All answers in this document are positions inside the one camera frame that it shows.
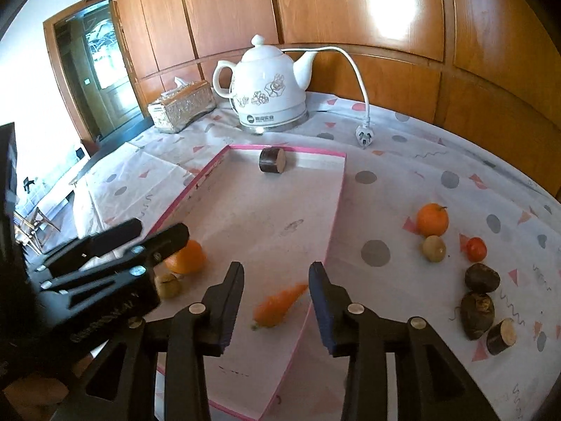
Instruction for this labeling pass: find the white floral electric kettle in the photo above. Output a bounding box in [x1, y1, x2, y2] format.
[212, 34, 318, 135]

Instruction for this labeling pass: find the dark water chestnut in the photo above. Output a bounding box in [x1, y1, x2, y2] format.
[459, 291, 496, 341]
[464, 262, 501, 294]

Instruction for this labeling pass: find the small red tomato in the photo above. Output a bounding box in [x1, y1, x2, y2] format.
[465, 236, 488, 262]

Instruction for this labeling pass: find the patterned tissue box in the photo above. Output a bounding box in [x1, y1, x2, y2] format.
[147, 76, 217, 134]

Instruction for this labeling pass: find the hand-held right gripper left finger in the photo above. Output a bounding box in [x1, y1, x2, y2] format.
[53, 262, 245, 421]

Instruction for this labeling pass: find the orange carrot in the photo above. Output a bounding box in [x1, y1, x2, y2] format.
[250, 283, 309, 330]

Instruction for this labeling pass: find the wooden glass door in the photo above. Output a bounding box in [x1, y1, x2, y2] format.
[43, 0, 146, 142]

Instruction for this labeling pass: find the sugarcane piece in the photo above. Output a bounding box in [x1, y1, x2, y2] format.
[258, 146, 287, 175]
[485, 318, 517, 356]

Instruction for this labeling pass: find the small yellow fruit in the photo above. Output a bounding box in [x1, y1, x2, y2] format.
[421, 235, 448, 264]
[155, 273, 182, 299]

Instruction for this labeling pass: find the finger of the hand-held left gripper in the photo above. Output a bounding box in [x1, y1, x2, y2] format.
[39, 223, 190, 348]
[43, 218, 144, 275]

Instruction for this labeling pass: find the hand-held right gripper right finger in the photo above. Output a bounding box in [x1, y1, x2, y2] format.
[309, 262, 501, 421]

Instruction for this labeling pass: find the pink-edged white tray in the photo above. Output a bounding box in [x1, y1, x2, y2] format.
[154, 143, 347, 420]

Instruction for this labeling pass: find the orange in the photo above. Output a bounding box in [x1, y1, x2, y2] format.
[415, 202, 451, 238]
[164, 239, 206, 275]

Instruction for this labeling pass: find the white patterned tablecloth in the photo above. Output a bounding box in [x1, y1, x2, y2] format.
[72, 91, 561, 421]

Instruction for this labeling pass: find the wooden chair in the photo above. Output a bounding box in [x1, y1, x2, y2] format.
[12, 205, 61, 256]

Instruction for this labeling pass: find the white power cord with plug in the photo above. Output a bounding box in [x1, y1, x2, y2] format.
[280, 46, 378, 150]

